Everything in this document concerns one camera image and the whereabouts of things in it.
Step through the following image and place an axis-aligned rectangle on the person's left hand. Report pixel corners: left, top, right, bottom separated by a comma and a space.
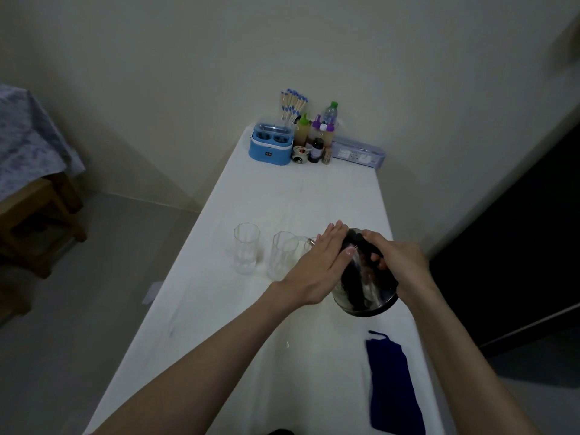
275, 220, 359, 307

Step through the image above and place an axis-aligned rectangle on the person's right hand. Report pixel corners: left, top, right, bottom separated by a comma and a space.
361, 229, 437, 309

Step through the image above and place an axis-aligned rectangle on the glass kettle with black lid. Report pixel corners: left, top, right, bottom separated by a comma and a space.
332, 228, 400, 318

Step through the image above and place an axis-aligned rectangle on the person's left forearm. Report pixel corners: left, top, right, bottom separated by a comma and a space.
92, 282, 295, 435

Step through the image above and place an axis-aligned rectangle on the person's right forearm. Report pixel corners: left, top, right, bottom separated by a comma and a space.
401, 285, 541, 435

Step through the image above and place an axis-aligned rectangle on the clear drinking glass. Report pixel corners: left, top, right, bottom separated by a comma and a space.
233, 222, 262, 275
267, 231, 300, 282
295, 235, 316, 264

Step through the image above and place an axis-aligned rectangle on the white table cover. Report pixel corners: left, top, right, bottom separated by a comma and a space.
84, 124, 447, 435

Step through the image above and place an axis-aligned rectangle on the clear plastic storage box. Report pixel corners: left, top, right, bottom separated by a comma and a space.
332, 135, 387, 171

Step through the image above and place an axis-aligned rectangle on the yellow bottle green cap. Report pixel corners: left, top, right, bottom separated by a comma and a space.
293, 113, 312, 148

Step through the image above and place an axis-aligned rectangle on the blue wax warmer appliance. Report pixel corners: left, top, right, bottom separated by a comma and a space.
248, 121, 295, 166

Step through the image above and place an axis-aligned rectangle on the clear water bottle green cap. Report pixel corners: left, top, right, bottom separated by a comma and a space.
321, 101, 340, 128

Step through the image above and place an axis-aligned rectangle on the dark blue cloth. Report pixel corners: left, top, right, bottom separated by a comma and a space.
365, 330, 427, 435

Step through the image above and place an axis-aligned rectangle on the bundle of blue-tipped wooden sticks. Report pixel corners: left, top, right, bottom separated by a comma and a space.
279, 88, 310, 126

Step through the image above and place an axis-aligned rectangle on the wooden table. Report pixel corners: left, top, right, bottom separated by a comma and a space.
0, 171, 88, 315

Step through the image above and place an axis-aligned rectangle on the blue grey patterned cloth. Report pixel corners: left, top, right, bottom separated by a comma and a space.
0, 83, 86, 203

